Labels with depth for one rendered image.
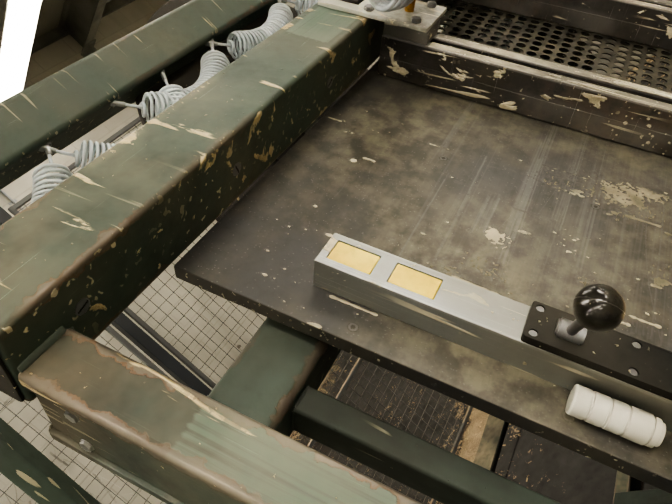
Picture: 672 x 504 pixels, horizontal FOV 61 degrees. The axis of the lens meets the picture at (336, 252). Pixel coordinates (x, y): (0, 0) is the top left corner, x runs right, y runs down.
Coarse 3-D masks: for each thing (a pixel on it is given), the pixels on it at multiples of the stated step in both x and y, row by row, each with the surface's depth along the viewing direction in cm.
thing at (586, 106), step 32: (320, 0) 93; (416, 0) 96; (384, 32) 94; (416, 32) 92; (384, 64) 97; (416, 64) 95; (448, 64) 92; (480, 64) 90; (512, 64) 89; (544, 64) 90; (480, 96) 93; (512, 96) 91; (544, 96) 88; (576, 96) 86; (608, 96) 84; (640, 96) 84; (576, 128) 89; (608, 128) 87; (640, 128) 85
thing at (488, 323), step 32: (320, 256) 61; (384, 256) 62; (352, 288) 61; (384, 288) 58; (448, 288) 59; (480, 288) 59; (416, 320) 59; (448, 320) 57; (480, 320) 56; (512, 320) 56; (480, 352) 58; (512, 352) 56; (544, 352) 54; (608, 384) 53
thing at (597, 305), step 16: (592, 288) 44; (608, 288) 44; (576, 304) 44; (592, 304) 43; (608, 304) 43; (624, 304) 43; (560, 320) 54; (576, 320) 50; (592, 320) 43; (608, 320) 43; (560, 336) 54; (576, 336) 53
